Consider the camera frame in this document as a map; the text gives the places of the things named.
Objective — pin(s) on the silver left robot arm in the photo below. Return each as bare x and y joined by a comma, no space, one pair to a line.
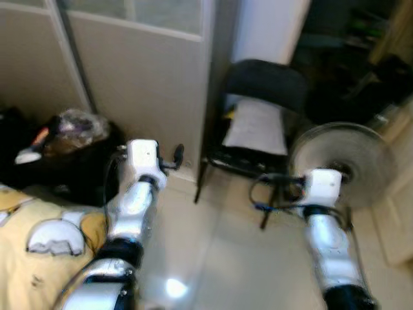
132,213

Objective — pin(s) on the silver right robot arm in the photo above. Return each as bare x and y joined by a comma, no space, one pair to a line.
332,252

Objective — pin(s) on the white folded cloth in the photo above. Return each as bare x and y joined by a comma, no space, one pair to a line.
255,126

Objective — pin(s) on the grey round floor fan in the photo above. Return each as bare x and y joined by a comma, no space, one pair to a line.
364,161

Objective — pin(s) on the wardrobe sliding doors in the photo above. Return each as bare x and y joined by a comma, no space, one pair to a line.
142,84

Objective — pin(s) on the black bag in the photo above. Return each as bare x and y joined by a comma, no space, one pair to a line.
77,184

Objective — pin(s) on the clear plastic bag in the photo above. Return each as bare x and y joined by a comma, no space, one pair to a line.
74,129

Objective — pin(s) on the cream panelled cabinet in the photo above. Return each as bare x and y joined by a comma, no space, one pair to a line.
395,213

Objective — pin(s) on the black chair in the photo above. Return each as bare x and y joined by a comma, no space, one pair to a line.
268,84

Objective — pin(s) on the dark cluttered shelf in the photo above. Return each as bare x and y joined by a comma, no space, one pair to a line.
348,77

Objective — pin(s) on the white red small item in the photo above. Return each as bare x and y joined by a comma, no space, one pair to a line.
29,155

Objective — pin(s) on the yellow cartoon print blanket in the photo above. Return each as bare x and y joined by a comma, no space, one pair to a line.
26,271

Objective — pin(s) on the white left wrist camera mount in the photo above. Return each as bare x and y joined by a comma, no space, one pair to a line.
143,158

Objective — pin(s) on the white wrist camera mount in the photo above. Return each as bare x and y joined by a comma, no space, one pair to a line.
143,158
322,187

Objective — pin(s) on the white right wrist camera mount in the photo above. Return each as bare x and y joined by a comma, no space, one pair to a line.
322,187

